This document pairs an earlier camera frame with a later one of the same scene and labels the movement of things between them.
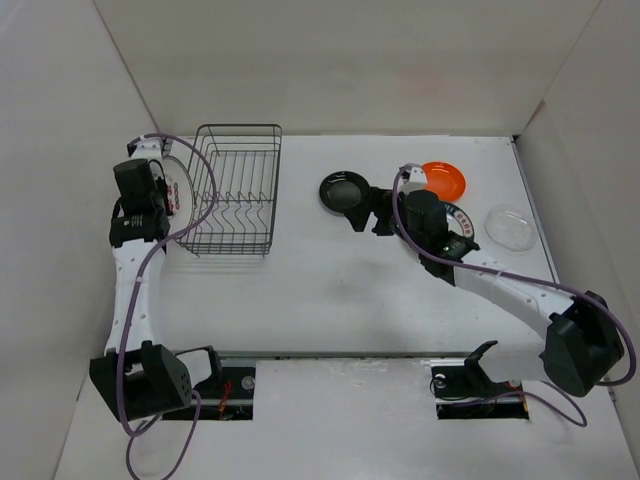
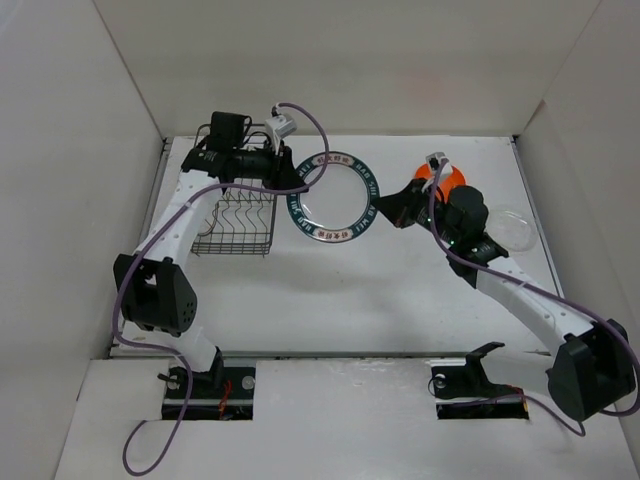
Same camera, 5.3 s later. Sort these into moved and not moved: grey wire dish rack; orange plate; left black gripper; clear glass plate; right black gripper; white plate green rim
Moved: white plate green rim; left black gripper; right black gripper
Not moved: grey wire dish rack; clear glass plate; orange plate
